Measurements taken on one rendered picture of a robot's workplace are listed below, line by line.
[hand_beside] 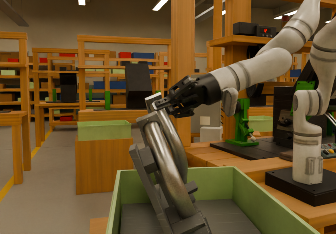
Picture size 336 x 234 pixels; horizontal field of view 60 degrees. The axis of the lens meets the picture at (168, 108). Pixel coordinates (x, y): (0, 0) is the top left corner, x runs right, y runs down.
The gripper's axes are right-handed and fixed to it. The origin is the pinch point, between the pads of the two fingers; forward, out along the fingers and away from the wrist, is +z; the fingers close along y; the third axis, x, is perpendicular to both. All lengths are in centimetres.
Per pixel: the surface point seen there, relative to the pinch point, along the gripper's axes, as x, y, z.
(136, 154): 15.8, 13.3, 10.3
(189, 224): 26.8, 3.0, 6.5
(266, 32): -70, -67, -97
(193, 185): 16.6, -9.7, 0.3
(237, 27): -77, -61, -79
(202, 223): 27.6, 3.3, 4.5
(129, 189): -2.3, -39.4, 15.0
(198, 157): -20, -81, -22
